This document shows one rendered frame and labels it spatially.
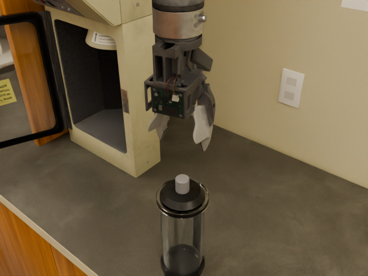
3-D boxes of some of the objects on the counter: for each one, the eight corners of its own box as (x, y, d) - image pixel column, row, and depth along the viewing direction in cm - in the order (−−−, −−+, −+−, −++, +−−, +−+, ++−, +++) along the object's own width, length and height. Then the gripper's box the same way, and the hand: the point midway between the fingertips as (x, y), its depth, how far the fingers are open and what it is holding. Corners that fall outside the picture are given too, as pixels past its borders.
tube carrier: (212, 253, 93) (216, 185, 81) (195, 289, 85) (196, 220, 73) (171, 239, 97) (170, 172, 85) (151, 272, 89) (145, 204, 77)
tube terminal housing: (123, 111, 151) (99, -129, 108) (188, 142, 134) (190, -129, 91) (70, 139, 135) (17, -129, 92) (136, 178, 118) (109, -130, 75)
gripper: (120, 38, 57) (130, 154, 69) (210, 53, 52) (205, 175, 64) (148, 21, 64) (153, 130, 75) (230, 33, 59) (223, 147, 71)
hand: (184, 138), depth 71 cm, fingers open, 8 cm apart
